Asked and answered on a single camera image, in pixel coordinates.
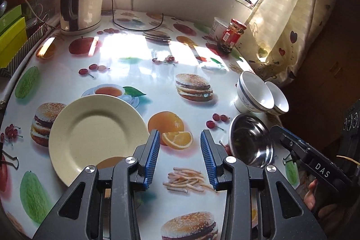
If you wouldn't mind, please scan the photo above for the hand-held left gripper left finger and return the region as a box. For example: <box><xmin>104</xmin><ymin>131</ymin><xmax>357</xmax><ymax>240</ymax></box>
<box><xmin>32</xmin><ymin>129</ymin><xmax>161</xmax><ymax>240</ymax></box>

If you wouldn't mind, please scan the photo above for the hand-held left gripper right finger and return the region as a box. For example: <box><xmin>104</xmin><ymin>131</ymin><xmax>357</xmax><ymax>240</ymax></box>
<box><xmin>200</xmin><ymin>129</ymin><xmax>328</xmax><ymax>240</ymax></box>

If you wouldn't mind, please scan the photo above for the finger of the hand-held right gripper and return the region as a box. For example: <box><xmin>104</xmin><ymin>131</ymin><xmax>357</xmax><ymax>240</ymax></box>
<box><xmin>281</xmin><ymin>128</ymin><xmax>308</xmax><ymax>148</ymax></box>
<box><xmin>269</xmin><ymin>125</ymin><xmax>310</xmax><ymax>170</ymax></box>

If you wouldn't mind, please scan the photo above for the stainless steel bowl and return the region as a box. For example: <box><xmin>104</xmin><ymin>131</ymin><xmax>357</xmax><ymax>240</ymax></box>
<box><xmin>228</xmin><ymin>113</ymin><xmax>274</xmax><ymax>168</ymax></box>

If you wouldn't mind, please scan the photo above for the white bowl with blue stripes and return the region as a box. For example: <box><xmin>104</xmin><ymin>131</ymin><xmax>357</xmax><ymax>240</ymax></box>
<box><xmin>234</xmin><ymin>71</ymin><xmax>275</xmax><ymax>113</ymax></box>
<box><xmin>264</xmin><ymin>81</ymin><xmax>290</xmax><ymax>116</ymax></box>

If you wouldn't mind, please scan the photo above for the beige plate with brown logo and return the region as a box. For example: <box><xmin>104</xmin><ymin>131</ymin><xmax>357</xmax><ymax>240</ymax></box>
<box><xmin>48</xmin><ymin>94</ymin><xmax>150</xmax><ymax>187</ymax></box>

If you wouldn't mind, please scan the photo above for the person's right hand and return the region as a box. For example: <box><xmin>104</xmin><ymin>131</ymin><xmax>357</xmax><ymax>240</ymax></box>
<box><xmin>304</xmin><ymin>179</ymin><xmax>320</xmax><ymax>211</ymax></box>

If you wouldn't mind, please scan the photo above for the food printed tablecloth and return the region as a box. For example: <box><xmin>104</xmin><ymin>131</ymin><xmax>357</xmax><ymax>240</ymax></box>
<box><xmin>0</xmin><ymin>9</ymin><xmax>270</xmax><ymax>240</ymax></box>

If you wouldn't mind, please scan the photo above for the glass jar with red lid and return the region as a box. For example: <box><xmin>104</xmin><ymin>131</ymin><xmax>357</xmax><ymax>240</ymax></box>
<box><xmin>218</xmin><ymin>18</ymin><xmax>247</xmax><ymax>56</ymax></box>

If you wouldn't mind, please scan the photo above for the cream curtain with heart print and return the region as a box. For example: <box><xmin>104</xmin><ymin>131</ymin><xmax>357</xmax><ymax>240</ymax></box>
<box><xmin>245</xmin><ymin>0</ymin><xmax>341</xmax><ymax>86</ymax></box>

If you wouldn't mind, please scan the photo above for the white plastic cup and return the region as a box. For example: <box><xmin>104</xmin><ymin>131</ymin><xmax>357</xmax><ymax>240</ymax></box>
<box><xmin>209</xmin><ymin>17</ymin><xmax>231</xmax><ymax>41</ymax></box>

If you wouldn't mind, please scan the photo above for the black binder clip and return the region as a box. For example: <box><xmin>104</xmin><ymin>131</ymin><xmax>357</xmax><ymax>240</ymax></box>
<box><xmin>0</xmin><ymin>141</ymin><xmax>20</xmax><ymax>170</ymax></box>

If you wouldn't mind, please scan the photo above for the striped storage tray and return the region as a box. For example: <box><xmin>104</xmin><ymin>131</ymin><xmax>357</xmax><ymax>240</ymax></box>
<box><xmin>0</xmin><ymin>23</ymin><xmax>48</xmax><ymax>77</ymax></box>

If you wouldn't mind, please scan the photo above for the small glass jar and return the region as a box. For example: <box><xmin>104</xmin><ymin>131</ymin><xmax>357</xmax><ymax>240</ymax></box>
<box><xmin>25</xmin><ymin>17</ymin><xmax>40</xmax><ymax>35</ymax></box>

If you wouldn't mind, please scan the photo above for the lime green box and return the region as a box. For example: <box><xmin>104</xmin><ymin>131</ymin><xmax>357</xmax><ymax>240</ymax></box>
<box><xmin>0</xmin><ymin>16</ymin><xmax>28</xmax><ymax>67</ymax></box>

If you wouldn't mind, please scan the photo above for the dark green box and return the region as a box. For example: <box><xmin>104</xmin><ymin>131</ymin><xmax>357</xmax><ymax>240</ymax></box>
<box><xmin>0</xmin><ymin>4</ymin><xmax>22</xmax><ymax>35</ymax></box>

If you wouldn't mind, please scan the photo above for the white cable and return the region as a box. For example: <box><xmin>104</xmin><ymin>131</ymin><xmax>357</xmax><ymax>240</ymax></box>
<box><xmin>4</xmin><ymin>0</ymin><xmax>45</xmax><ymax>22</ymax></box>

